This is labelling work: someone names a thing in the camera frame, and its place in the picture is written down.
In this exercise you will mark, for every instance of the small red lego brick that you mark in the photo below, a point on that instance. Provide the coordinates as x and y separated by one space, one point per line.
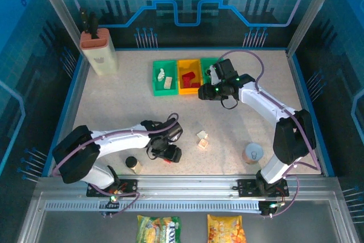
196 84

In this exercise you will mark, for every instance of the small translucent cream lego brick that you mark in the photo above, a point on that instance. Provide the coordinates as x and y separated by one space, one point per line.
203 143

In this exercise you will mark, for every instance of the orange snack bag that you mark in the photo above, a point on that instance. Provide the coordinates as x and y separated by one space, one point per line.
226 228

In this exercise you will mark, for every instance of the spice jar with black lid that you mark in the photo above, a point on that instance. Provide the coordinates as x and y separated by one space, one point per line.
132 163

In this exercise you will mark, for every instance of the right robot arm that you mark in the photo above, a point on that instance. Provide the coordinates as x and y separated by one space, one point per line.
264 103

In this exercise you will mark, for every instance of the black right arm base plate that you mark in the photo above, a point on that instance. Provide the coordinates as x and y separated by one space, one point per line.
247 187

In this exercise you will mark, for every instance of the aluminium mounting rail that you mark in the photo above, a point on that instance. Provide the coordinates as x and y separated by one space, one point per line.
185 183

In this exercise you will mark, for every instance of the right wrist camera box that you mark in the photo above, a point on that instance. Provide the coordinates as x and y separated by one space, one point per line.
214 73

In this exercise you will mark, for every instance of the green yellow snack bag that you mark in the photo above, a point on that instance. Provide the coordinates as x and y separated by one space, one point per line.
157 228

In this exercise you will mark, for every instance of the yellow plastic bin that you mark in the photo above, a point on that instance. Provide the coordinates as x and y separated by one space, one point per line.
187 90

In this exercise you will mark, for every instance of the can with silver lid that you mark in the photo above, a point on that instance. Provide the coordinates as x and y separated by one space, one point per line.
253 153

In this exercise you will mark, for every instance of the long cream lego brick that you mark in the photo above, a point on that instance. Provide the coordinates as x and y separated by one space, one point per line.
168 82
161 75

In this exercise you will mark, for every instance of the small white lego brick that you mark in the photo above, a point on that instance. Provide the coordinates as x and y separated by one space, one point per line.
202 134

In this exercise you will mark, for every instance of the white knife block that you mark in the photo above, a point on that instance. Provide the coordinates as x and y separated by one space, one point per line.
102 55

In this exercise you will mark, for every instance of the green plastic bin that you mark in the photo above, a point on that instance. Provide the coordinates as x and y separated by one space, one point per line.
206 66
170 68

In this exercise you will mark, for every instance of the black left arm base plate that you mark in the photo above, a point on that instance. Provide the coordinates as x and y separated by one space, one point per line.
128 186

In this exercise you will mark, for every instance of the grey metal shelf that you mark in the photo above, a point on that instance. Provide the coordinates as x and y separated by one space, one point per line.
85 226

